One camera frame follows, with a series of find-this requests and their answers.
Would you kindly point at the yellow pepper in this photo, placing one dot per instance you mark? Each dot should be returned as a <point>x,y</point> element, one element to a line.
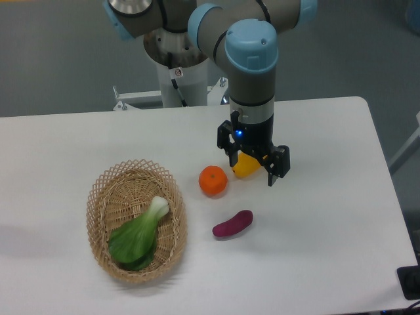
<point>246,166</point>

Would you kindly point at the white metal base frame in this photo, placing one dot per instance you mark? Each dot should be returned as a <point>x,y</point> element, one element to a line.
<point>216,95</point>

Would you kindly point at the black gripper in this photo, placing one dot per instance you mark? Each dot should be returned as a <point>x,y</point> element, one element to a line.
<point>255,140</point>

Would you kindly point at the orange tangerine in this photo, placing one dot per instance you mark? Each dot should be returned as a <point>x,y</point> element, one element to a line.
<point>212,180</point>

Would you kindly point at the green bok choy vegetable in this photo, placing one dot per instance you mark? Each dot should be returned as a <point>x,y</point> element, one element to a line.
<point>134,243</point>

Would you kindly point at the black device at table edge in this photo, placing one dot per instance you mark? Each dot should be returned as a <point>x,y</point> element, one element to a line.
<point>409,281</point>

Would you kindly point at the purple sweet potato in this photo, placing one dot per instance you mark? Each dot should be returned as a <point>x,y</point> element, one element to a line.
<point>238,223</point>

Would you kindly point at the white furniture leg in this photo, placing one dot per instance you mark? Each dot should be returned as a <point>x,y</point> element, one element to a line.
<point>409,147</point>

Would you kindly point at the woven wicker basket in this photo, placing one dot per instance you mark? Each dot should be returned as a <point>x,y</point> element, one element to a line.
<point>121,194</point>

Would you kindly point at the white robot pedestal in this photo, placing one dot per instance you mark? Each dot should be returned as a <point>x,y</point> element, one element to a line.
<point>181,68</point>

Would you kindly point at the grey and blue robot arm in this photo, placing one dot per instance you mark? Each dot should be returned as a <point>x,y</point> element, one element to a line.
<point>241,41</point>

